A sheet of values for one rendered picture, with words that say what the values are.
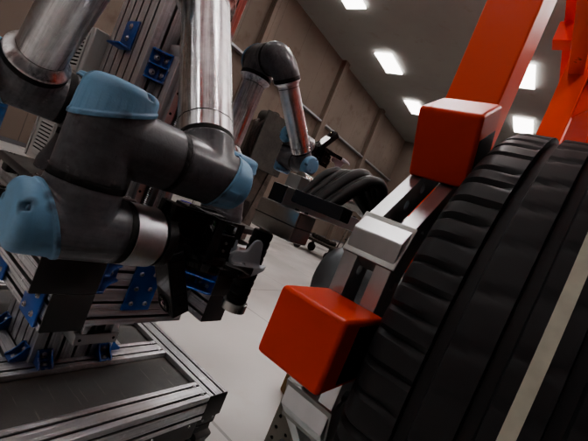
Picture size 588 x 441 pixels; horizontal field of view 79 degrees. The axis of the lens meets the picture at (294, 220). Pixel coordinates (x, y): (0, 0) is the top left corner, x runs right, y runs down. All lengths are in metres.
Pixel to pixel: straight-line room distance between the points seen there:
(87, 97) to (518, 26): 1.22
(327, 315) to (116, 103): 0.28
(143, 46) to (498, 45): 1.06
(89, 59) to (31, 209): 1.03
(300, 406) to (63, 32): 0.70
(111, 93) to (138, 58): 0.83
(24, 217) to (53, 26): 0.47
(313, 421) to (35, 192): 0.36
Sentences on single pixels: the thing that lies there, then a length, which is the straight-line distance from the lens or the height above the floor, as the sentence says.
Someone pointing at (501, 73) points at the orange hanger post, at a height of 1.55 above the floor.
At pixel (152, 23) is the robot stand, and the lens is 1.22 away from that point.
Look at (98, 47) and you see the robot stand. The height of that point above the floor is 1.18.
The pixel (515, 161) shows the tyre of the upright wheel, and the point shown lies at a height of 1.08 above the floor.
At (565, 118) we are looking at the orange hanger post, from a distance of 3.33.
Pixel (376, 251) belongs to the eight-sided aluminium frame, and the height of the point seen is 0.94.
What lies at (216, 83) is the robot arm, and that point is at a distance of 0.52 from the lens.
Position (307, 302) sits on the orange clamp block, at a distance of 0.33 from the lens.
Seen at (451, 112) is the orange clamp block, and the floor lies 1.12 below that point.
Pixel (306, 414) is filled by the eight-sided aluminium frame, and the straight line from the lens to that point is 0.45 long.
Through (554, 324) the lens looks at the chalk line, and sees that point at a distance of 0.32.
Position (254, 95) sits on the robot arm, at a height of 1.27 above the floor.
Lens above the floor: 0.96
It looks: 3 degrees down
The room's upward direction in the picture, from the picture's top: 22 degrees clockwise
